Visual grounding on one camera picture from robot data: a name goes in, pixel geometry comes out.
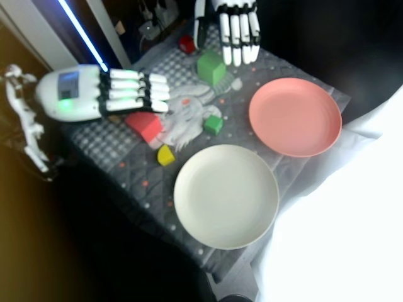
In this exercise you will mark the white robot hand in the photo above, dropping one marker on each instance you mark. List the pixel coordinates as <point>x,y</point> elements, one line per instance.
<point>78,94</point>
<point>236,31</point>

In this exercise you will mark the large green cube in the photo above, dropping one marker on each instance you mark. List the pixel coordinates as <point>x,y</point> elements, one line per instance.
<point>209,67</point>

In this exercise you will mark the large red block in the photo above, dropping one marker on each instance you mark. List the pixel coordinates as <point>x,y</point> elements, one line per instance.
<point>146,126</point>

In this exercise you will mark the small red cube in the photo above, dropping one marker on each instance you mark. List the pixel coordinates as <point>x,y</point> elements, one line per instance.
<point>186,44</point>

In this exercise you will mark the small green cube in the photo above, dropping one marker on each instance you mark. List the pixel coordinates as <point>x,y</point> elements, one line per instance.
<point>213,125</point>

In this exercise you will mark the pink plate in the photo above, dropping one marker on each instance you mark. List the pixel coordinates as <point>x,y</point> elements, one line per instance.
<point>294,118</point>

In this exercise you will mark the white plate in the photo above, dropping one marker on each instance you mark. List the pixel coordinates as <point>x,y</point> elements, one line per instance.
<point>226,197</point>

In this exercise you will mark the blue-white light strip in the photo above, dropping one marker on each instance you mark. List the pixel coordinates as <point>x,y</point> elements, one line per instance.
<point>83,36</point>

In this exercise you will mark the grey power adapter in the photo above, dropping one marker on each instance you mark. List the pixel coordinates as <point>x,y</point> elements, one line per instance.
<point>167,12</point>

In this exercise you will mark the small beige box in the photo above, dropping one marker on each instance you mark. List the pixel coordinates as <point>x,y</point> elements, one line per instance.
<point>120,27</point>

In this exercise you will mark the yellow half-round block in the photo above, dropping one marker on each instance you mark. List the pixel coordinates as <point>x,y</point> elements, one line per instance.
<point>165,156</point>

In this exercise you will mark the grey quilt with bear print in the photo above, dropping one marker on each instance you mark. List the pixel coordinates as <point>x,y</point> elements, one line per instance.
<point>141,188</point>

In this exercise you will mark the white cloth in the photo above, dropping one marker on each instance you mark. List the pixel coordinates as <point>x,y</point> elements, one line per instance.
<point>340,220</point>

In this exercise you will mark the grey frame post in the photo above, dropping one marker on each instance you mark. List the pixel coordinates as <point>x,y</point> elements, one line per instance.
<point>107,28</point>

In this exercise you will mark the white frame post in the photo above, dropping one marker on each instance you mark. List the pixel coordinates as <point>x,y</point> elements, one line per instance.
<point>37,31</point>

